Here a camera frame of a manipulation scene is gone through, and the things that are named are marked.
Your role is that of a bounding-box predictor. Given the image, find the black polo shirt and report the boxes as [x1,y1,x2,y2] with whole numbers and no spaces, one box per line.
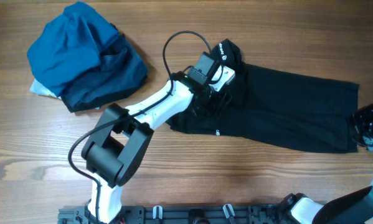
[167,39,359,154]

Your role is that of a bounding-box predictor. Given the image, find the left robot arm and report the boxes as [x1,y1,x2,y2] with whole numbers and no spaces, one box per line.
[81,52,235,223]

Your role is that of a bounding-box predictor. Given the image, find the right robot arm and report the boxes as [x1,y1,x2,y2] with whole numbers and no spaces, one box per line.
[274,103,373,224]

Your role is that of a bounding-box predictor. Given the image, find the dark teal garment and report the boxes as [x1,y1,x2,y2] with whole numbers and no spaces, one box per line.
[61,35,148,113]

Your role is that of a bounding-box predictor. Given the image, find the bright blue shirt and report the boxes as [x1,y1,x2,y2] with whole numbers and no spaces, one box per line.
[27,1,120,96]

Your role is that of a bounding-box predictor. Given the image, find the light grey cloth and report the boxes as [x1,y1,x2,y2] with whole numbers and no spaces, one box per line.
[30,79,61,99]

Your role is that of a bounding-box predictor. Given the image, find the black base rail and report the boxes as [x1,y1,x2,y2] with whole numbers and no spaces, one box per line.
[57,203,286,224]

